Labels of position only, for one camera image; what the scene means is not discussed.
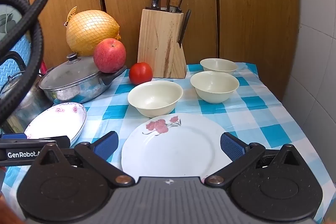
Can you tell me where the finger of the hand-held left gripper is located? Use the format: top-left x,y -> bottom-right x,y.
0,133 -> 28,140
0,135 -> 71,165

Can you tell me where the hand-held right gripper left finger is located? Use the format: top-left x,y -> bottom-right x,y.
31,131 -> 135,186

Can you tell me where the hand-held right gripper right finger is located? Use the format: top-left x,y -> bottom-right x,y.
204,132 -> 305,186

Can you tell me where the small white floral plate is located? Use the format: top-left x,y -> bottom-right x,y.
24,102 -> 87,144

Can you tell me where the large white floral plate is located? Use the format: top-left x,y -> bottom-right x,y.
121,113 -> 233,178

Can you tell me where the cream bowl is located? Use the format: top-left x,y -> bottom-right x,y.
190,71 -> 240,104
128,80 -> 183,118
200,58 -> 238,75

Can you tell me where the steel kettle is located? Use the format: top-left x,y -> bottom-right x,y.
0,52 -> 54,134

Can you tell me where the blue checked tablecloth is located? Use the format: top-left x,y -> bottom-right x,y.
1,63 -> 335,223

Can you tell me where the steel pot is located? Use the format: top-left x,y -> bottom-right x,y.
43,65 -> 128,104

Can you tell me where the red tomato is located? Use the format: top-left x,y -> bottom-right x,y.
129,62 -> 153,85

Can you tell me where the glass pot lid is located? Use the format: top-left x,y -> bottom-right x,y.
39,53 -> 105,90

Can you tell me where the blue foam mat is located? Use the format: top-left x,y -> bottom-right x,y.
0,32 -> 33,88

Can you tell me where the red apple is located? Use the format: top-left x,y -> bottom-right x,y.
93,38 -> 126,73

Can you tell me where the wooden knife block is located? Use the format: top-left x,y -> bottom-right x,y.
137,8 -> 187,79

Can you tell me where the pomelo in yellow net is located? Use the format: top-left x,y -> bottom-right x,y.
65,7 -> 122,56

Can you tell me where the black braided cable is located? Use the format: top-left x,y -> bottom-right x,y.
0,0 -> 58,125

